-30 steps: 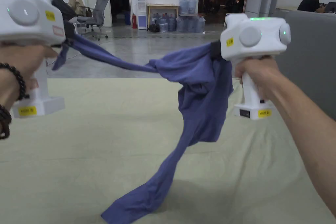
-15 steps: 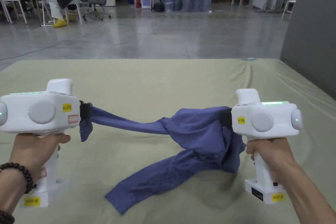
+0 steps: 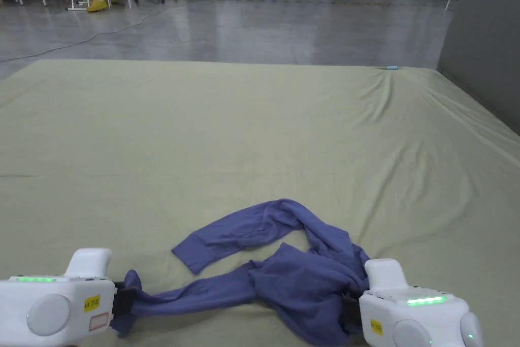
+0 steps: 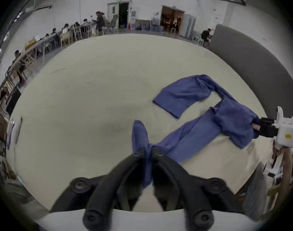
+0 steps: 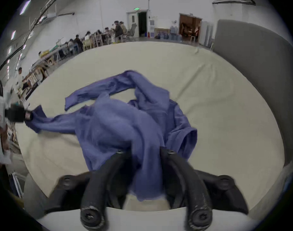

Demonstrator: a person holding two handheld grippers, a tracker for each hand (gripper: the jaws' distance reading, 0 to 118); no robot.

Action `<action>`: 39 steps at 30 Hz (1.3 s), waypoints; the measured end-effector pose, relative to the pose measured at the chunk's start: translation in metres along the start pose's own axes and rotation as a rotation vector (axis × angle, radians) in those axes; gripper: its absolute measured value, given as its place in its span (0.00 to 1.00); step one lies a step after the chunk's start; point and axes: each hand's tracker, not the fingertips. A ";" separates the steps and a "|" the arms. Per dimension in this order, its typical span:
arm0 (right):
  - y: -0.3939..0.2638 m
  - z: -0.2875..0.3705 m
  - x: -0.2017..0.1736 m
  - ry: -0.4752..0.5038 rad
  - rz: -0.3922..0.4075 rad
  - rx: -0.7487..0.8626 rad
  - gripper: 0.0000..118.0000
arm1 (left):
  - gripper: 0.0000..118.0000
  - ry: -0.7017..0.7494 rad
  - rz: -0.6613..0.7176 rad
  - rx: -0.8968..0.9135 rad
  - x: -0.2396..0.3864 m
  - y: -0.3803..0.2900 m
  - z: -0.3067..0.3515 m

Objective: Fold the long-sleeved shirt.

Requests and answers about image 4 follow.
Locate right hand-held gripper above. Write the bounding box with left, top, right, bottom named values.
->
left=252, top=106, right=293, bottom=178

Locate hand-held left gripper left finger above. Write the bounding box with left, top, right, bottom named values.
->
left=50, top=148, right=147, bottom=231

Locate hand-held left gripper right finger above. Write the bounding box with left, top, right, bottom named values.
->
left=152, top=149, right=244, bottom=231

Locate dark blue shirt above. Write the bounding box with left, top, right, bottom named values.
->
left=132, top=74, right=260, bottom=188

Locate person's right forearm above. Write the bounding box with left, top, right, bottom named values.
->
left=279, top=162, right=293, bottom=203

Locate person's right hand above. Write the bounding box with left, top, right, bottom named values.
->
left=272, top=146, right=293, bottom=164

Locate grey padded headboard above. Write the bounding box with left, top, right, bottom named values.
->
left=208, top=24, right=293, bottom=121

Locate bed with beige sheet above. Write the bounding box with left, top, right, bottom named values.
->
left=6, top=33, right=276, bottom=214

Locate grey cabinet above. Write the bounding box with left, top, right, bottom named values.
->
left=182, top=14, right=197, bottom=38

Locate row of tables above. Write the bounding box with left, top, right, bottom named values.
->
left=5, top=22, right=108, bottom=81

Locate grey office chair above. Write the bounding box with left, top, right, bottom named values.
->
left=106, top=14, right=119, bottom=33

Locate group of people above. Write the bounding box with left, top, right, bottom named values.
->
left=44, top=21, right=96, bottom=41

